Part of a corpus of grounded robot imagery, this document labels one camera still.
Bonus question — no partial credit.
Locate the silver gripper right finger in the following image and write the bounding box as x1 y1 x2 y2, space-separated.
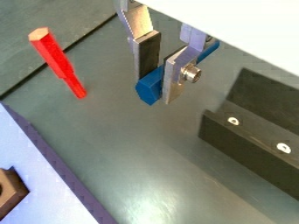
163 24 207 104

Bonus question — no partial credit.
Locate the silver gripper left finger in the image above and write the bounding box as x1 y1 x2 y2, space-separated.
113 0 161 80

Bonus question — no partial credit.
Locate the blue hexagonal peg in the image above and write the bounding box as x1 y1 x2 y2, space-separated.
135 40 220 106

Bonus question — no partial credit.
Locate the black angled fixture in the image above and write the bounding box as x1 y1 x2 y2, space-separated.
199 68 299 200

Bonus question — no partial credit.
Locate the red hexagonal peg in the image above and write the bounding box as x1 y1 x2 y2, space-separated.
28 27 87 99

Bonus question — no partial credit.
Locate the purple base block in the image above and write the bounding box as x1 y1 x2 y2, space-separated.
0 102 117 224

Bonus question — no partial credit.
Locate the brown L-shaped bracket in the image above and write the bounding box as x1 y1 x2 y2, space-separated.
0 167 29 220

